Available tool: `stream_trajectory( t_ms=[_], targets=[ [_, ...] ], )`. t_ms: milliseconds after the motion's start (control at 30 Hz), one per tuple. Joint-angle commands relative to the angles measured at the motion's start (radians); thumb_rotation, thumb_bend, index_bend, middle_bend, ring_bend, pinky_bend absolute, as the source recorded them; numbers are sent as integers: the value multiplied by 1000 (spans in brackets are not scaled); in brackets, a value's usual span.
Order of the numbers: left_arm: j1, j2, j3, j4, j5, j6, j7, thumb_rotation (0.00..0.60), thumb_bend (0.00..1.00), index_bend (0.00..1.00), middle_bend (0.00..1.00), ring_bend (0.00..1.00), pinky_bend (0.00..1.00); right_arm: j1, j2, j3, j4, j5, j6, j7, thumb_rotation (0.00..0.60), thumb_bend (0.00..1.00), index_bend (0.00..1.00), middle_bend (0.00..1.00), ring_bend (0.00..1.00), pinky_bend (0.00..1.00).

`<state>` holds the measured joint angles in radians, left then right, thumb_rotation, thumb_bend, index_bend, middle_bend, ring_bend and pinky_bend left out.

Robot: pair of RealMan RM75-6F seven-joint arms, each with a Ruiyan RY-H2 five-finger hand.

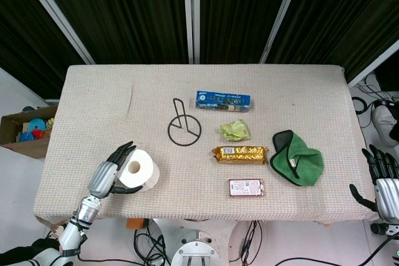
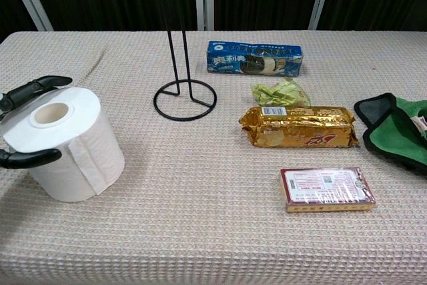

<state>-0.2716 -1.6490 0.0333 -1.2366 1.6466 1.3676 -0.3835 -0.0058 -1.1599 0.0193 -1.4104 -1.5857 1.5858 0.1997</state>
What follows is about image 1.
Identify black wire stand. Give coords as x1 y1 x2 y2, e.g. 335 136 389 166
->
167 98 203 147

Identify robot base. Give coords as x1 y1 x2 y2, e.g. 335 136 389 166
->
149 218 241 266

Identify beige woven tablecloth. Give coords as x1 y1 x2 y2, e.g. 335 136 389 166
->
33 64 378 225

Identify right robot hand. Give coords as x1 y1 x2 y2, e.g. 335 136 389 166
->
349 144 399 223

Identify crumpled yellow-green wrapper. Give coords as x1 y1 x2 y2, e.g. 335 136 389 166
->
219 118 252 142

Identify colourful toys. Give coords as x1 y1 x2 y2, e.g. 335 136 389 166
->
15 106 55 142

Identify cardboard box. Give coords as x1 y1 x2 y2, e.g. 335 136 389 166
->
0 105 59 159

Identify white partition post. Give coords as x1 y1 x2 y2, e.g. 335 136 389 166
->
182 0 201 64
259 0 306 64
347 39 399 88
14 0 96 65

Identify blue cookie package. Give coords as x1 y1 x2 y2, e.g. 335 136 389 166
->
195 90 254 113

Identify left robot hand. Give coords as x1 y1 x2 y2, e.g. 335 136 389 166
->
87 141 144 199

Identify white toilet paper roll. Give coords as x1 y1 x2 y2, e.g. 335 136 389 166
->
117 148 161 192

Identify black cable bundle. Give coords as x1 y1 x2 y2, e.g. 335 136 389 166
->
133 219 172 266

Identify green microfiber cloth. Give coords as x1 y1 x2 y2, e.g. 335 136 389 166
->
269 130 325 188

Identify gold biscuit package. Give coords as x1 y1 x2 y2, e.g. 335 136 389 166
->
211 145 269 166

